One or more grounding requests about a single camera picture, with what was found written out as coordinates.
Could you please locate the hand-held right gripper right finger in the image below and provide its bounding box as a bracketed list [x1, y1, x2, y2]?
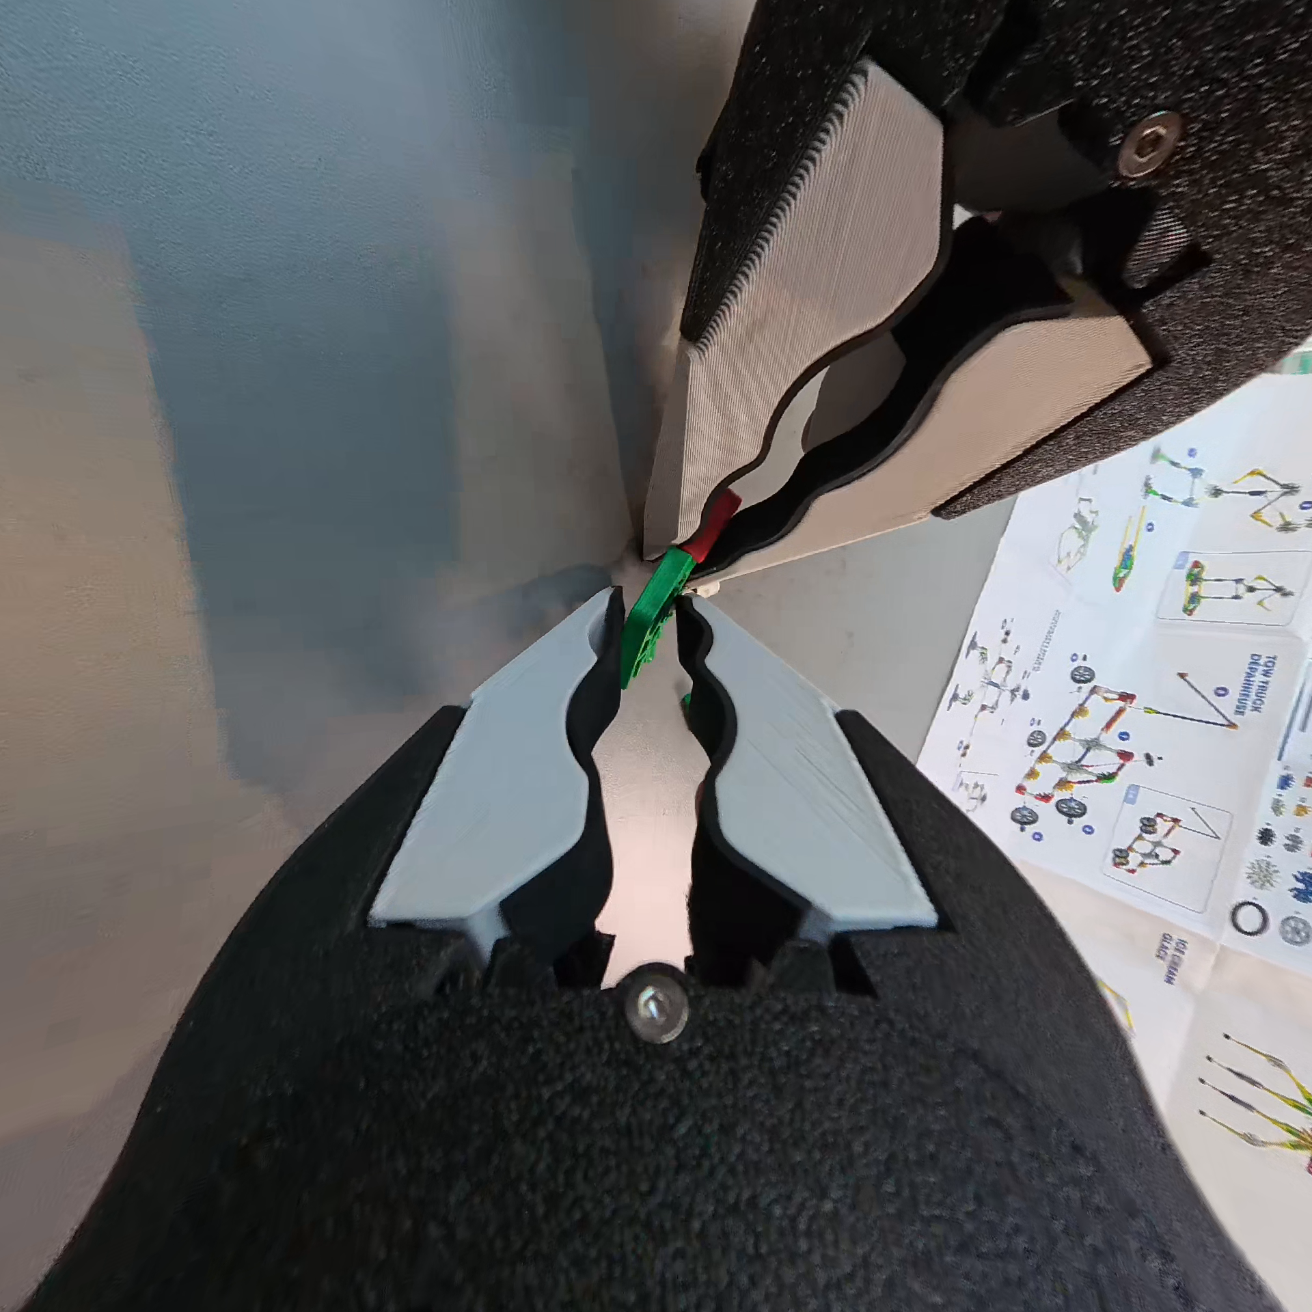
[676, 596, 942, 949]

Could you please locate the fold-out toy instruction sheet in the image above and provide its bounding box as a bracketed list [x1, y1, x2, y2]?
[916, 371, 1312, 1272]

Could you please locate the grey desk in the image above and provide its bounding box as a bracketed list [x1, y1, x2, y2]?
[0, 0, 1312, 1312]

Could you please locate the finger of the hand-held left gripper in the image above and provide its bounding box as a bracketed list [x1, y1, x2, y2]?
[642, 58, 960, 565]
[702, 268, 1161, 590]

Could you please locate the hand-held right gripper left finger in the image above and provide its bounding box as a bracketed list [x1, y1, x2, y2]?
[369, 589, 629, 954]

